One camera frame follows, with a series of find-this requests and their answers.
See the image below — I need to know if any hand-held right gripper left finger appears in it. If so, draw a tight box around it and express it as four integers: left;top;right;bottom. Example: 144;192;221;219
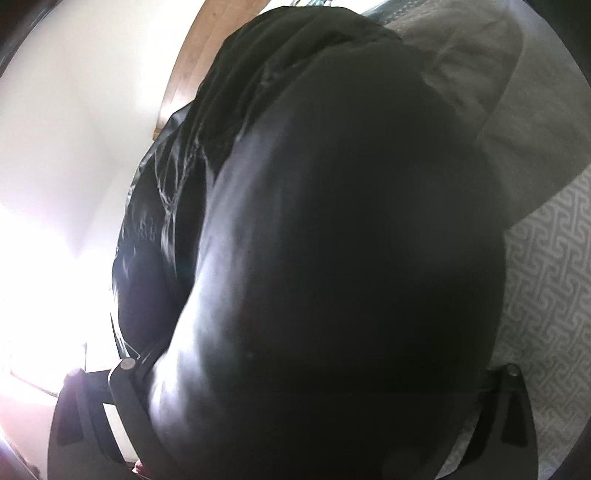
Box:
47;350;155;469

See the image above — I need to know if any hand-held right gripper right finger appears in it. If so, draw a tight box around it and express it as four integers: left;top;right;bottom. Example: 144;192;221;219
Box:
457;362;541;480

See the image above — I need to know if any black jacket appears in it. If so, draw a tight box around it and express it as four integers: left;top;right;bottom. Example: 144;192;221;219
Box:
111;0;509;480

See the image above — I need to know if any grey patterned bedspread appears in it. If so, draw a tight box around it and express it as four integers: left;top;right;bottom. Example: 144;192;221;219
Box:
438;175;591;480

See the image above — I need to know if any plain beige cloth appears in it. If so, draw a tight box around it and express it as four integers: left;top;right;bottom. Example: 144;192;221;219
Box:
392;0;591;232

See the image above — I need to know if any wooden headboard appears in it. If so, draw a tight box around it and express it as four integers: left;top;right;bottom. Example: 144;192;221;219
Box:
152;0;262;141

